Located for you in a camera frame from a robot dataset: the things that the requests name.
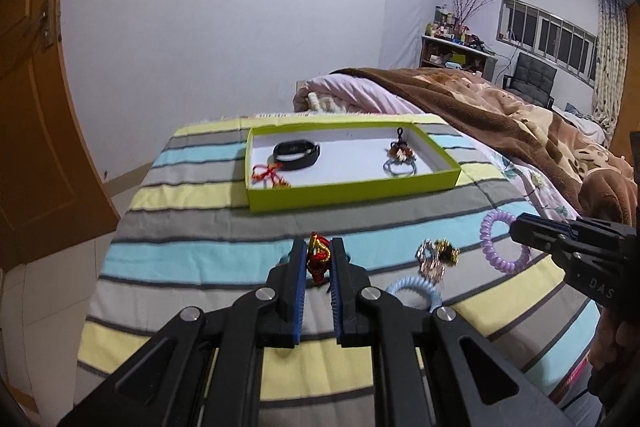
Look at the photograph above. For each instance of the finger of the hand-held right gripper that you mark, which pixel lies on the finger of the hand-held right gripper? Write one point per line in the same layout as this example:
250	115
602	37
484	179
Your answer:
550	244
545	224

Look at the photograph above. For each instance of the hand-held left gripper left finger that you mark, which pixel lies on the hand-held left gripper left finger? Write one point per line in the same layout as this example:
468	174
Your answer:
299	307

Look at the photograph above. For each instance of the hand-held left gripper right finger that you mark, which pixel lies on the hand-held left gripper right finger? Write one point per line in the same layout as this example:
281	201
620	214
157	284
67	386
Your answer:
337	307

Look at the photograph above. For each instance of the red gold knot charm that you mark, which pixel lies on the red gold knot charm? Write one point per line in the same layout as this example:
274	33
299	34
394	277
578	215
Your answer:
265	172
318	259

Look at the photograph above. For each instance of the lime green cardboard box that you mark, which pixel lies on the lime green cardboard box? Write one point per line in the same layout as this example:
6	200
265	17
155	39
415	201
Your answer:
350	194

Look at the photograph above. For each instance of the black wristband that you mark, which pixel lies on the black wristband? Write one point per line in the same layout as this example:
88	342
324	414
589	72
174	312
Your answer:
295	149

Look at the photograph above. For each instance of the person's right hand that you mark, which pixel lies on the person's right hand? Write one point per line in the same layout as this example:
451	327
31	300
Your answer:
615	342

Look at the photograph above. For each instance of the gold black charm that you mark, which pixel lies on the gold black charm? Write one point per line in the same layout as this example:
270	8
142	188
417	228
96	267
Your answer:
447	252

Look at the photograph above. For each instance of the striped blanket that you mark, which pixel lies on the striped blanket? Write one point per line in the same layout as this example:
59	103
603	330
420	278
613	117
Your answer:
200	227

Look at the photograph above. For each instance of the brown plush blanket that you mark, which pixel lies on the brown plush blanket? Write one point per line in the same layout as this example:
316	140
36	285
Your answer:
475	107

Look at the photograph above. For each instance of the black chair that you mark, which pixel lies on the black chair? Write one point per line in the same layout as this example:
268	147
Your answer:
532	74

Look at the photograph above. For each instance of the patterned curtain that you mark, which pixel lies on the patterned curtain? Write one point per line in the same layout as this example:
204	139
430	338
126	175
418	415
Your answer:
610	57

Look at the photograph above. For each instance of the barred window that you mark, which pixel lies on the barred window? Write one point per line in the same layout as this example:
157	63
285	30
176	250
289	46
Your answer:
545	39

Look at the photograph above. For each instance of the white shelf unit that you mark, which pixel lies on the white shelf unit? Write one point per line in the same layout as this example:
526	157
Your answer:
450	57

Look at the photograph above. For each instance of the pink floral quilt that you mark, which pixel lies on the pink floral quilt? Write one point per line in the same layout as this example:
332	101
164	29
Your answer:
340	94

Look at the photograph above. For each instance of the row of bottles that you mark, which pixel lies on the row of bottles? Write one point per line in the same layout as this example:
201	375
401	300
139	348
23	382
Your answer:
447	27

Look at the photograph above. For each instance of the purple flower branches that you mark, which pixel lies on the purple flower branches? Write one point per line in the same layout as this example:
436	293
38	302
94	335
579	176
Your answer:
467	7

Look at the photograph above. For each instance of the orange wooden door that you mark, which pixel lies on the orange wooden door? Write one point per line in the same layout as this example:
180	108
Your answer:
30	132

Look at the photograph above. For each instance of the metal door latch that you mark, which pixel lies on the metal door latch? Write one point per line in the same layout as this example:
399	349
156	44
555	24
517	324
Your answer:
50	24

